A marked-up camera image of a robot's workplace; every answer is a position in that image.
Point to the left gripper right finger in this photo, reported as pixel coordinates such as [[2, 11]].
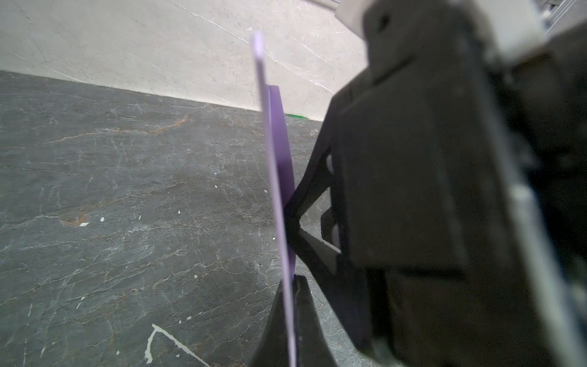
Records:
[[311, 346]]

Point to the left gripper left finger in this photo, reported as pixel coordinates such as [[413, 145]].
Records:
[[272, 350]]

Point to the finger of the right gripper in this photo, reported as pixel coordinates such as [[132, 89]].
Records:
[[343, 285]]

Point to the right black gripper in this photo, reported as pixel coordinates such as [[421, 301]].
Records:
[[462, 160]]

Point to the purple envelope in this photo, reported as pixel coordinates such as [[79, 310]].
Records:
[[281, 179]]

